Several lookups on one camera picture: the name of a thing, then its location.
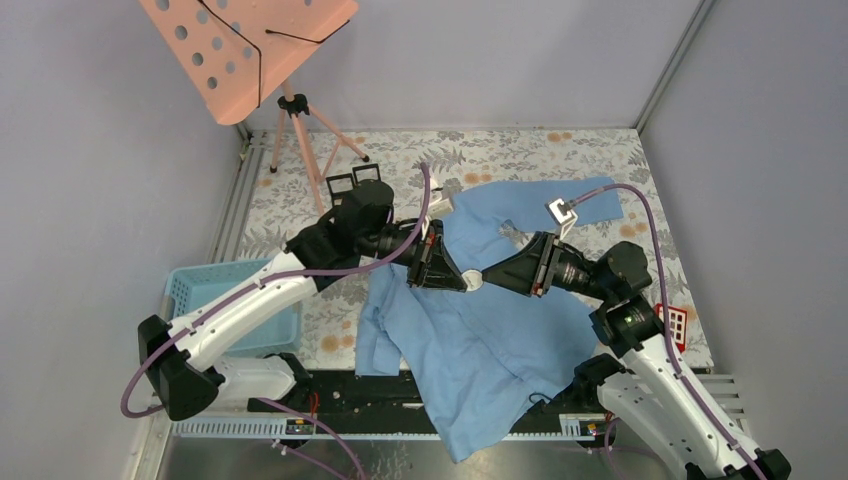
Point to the light blue button shirt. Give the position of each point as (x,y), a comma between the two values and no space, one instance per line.
(478,357)

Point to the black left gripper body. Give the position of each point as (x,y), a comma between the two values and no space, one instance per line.
(418,262)

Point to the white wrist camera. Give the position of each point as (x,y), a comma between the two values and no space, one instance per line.
(440,205)
(564,214)

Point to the black four-compartment brooch tray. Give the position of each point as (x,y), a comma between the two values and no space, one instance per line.
(339,184)

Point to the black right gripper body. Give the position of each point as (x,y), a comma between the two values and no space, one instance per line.
(551,256)

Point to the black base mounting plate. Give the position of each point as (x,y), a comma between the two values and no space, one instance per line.
(351,404)

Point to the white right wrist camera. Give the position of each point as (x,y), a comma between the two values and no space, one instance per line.
(564,214)

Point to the pink perforated music stand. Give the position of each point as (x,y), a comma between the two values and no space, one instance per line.
(238,53)

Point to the light blue plastic basket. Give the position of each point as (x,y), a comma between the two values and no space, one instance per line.
(193,287)

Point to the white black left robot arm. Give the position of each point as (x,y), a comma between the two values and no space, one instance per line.
(184,359)

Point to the red white grid block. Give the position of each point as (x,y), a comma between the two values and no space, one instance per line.
(678,319)

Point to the floral patterned table mat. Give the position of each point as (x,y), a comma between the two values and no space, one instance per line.
(272,198)

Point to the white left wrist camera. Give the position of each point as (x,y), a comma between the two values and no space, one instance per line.
(440,205)

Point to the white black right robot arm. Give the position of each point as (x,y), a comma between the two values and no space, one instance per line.
(643,380)

